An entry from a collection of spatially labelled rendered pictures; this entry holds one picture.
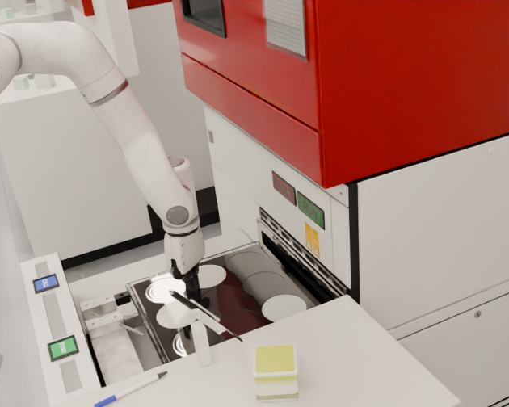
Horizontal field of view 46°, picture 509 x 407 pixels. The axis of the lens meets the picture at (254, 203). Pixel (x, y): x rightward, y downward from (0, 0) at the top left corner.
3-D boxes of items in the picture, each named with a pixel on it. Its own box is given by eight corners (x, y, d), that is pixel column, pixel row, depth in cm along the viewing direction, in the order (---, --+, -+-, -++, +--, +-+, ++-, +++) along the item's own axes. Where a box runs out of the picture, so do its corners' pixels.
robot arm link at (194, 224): (176, 203, 142) (178, 214, 143) (153, 220, 135) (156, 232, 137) (206, 208, 138) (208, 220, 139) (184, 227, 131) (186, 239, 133)
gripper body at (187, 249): (180, 210, 143) (187, 249, 148) (154, 231, 135) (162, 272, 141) (207, 215, 139) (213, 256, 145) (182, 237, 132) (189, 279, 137)
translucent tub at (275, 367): (298, 371, 109) (296, 341, 106) (300, 402, 103) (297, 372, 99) (257, 373, 110) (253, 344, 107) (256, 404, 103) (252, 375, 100)
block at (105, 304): (114, 302, 148) (111, 291, 146) (117, 309, 145) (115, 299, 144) (81, 312, 145) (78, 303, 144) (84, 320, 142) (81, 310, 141)
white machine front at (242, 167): (224, 201, 202) (208, 85, 183) (360, 342, 135) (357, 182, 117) (215, 203, 201) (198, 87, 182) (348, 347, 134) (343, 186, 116)
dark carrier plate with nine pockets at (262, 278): (258, 245, 161) (258, 243, 161) (323, 316, 133) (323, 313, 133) (132, 286, 150) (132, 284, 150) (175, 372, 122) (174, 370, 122)
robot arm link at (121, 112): (123, 96, 111) (206, 220, 125) (126, 73, 125) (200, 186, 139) (81, 120, 112) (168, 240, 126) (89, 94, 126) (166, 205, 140)
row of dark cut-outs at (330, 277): (261, 214, 166) (260, 206, 164) (348, 297, 130) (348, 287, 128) (258, 215, 165) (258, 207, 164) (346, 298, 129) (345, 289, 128)
